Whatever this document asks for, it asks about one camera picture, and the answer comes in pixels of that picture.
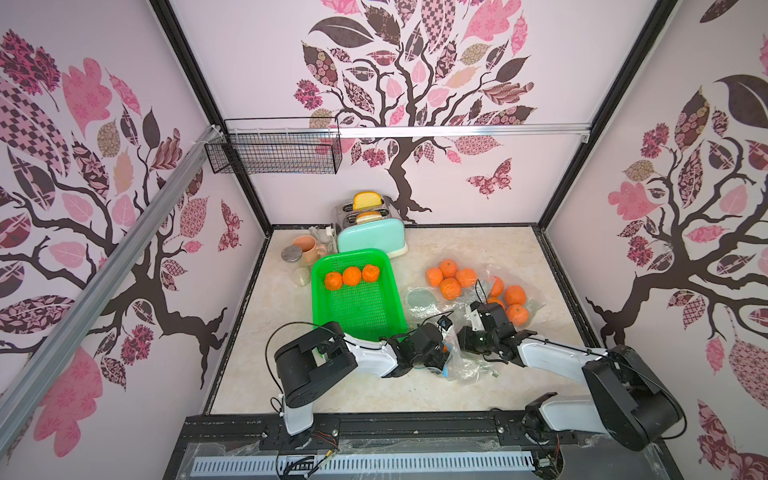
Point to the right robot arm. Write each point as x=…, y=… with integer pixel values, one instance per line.
x=626, y=400

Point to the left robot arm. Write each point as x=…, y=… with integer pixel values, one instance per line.
x=309, y=366

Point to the black wire wall basket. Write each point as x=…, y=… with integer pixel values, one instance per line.
x=277, y=145

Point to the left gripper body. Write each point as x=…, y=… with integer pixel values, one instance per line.
x=432, y=360

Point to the aluminium rail bar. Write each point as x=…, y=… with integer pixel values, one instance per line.
x=25, y=393

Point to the white slotted cable duct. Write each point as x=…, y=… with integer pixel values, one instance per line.
x=298, y=466

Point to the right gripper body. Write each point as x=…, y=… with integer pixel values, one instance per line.
x=475, y=327

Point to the mint green toaster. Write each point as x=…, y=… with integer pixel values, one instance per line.
x=387, y=234

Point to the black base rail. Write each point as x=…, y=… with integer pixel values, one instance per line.
x=267, y=431

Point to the yellow toast slice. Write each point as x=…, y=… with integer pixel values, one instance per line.
x=366, y=199

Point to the clear glass jar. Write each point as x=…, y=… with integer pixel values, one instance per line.
x=301, y=276

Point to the orange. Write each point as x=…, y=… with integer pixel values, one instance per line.
x=333, y=281
x=370, y=273
x=352, y=276

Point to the clear green-strip bag of oranges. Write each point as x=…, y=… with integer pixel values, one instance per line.
x=449, y=285

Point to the clear blue-zip bag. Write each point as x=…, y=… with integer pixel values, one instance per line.
x=461, y=367

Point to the green plastic basket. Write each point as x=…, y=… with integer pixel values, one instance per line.
x=367, y=311

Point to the pink ceramic mug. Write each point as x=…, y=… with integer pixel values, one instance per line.
x=312, y=250

